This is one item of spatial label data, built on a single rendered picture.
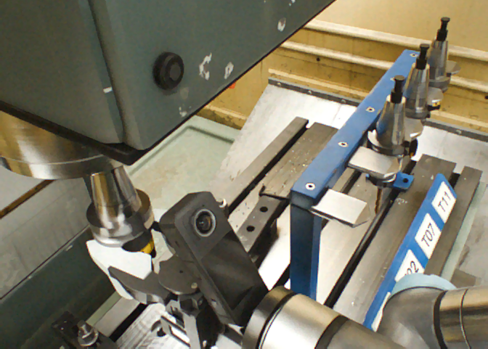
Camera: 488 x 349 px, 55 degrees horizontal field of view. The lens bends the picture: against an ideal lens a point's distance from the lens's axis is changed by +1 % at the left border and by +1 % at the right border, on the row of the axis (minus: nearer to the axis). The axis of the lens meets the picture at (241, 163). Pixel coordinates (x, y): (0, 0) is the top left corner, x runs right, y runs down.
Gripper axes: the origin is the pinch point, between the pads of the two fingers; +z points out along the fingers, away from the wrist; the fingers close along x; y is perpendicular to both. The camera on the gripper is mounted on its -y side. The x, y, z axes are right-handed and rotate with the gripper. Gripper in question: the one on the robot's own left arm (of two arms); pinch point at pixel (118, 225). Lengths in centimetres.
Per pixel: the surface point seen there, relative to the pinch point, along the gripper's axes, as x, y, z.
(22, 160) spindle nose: -8.4, -15.0, -4.8
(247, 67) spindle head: -6.0, -25.0, -23.2
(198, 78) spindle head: -9.1, -25.8, -23.5
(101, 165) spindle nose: -4.9, -13.9, -8.5
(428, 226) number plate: 56, 34, -18
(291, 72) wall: 101, 32, 42
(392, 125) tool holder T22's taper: 39.3, 3.9, -13.9
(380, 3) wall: 100, 7, 15
